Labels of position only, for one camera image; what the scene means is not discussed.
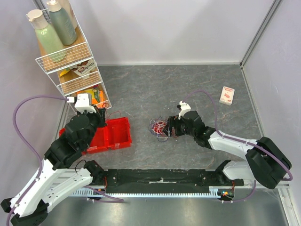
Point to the slotted cable duct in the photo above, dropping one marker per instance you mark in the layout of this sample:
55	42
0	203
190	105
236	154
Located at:
212	193

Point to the red bin right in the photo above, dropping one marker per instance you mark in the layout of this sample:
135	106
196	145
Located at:
118	132

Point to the orange snack packs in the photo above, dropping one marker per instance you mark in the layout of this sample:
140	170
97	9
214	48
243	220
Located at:
97	97

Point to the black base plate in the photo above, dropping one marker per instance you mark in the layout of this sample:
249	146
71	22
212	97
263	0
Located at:
163	180

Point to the white wire shelf rack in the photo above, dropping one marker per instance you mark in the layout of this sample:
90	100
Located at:
73	55

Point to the light green bottle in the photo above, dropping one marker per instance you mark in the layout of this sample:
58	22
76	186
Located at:
46	35

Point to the red bin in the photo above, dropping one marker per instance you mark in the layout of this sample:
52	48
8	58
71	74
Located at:
99	142
118	132

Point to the beige bottle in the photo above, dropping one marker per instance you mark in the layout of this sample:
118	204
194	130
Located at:
68	8

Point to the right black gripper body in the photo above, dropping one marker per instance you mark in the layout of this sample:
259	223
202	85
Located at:
171	127

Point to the aluminium frame rail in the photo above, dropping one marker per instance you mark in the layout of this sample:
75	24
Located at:
279	186

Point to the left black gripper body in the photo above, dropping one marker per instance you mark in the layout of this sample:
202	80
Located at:
99	121

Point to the chocolate cookie box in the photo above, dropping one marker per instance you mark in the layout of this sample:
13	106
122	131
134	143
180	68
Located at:
83	68

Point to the dark green bottle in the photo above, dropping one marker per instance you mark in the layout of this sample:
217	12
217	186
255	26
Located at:
61	23

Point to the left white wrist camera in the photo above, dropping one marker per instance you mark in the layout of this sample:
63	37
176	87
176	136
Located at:
82	103

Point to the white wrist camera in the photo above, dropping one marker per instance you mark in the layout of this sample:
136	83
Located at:
82	103
183	108

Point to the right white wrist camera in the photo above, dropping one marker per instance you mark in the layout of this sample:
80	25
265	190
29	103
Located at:
183	108

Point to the small white card box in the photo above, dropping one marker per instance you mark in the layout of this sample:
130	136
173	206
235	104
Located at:
227	95

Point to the red bin middle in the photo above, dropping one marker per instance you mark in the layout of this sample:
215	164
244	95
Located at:
99	142

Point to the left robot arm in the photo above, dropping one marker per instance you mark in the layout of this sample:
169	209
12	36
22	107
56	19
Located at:
37	199

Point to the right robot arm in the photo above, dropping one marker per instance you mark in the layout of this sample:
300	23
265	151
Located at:
261	159

